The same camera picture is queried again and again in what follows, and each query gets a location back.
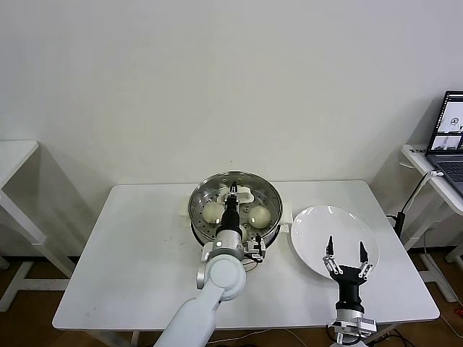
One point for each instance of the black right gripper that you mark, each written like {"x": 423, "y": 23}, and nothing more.
{"x": 349, "y": 285}

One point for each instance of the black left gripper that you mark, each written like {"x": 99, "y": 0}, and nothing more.
{"x": 229, "y": 217}

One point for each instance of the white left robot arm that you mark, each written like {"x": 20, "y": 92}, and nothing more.
{"x": 224, "y": 274}

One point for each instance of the steel perforated steamer basket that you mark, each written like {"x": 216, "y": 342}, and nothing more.
{"x": 273, "y": 227}

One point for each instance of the white round plate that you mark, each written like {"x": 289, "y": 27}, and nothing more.
{"x": 314, "y": 238}

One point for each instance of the open grey laptop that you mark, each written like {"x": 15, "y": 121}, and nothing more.
{"x": 446, "y": 119}

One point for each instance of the white side table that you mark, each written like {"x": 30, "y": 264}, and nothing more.
{"x": 18, "y": 152}

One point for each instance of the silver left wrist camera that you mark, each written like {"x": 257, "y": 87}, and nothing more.
{"x": 257, "y": 249}

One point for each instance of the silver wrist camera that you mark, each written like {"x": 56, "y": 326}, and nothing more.
{"x": 369, "y": 324}
{"x": 257, "y": 249}

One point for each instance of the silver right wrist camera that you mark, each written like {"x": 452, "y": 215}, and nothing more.
{"x": 369, "y": 324}

